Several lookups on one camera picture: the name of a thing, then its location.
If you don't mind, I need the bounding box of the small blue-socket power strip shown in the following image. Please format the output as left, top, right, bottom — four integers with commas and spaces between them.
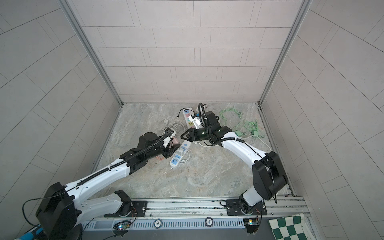
170, 140, 192, 169

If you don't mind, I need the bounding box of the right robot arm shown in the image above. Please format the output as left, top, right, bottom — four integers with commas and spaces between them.
181, 111, 288, 215

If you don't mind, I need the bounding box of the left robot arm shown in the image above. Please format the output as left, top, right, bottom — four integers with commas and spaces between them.
20, 128, 180, 240

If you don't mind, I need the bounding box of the long multicolour power strip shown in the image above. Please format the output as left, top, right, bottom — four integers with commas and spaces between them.
182, 108, 195, 128

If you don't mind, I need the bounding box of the green white checkerboard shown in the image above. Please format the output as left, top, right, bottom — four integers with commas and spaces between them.
269, 214, 316, 240

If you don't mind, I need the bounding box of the pink charger with cable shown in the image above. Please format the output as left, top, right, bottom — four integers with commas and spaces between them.
149, 137, 181, 161

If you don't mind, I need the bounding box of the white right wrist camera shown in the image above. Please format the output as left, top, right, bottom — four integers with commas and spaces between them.
188, 116, 202, 130

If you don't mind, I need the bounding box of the white power strip cord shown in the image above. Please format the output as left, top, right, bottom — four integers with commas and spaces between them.
161, 118, 188, 136

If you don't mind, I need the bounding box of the green cable bundle far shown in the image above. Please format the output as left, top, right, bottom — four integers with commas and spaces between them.
218, 107, 244, 130

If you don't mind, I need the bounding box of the green charger with cable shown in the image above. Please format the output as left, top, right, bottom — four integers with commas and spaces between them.
235, 121, 265, 139

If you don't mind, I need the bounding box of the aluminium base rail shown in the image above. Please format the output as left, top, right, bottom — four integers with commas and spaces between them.
79, 196, 310, 236

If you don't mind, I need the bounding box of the blue handled tool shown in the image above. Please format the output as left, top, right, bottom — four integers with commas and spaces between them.
15, 229, 43, 240

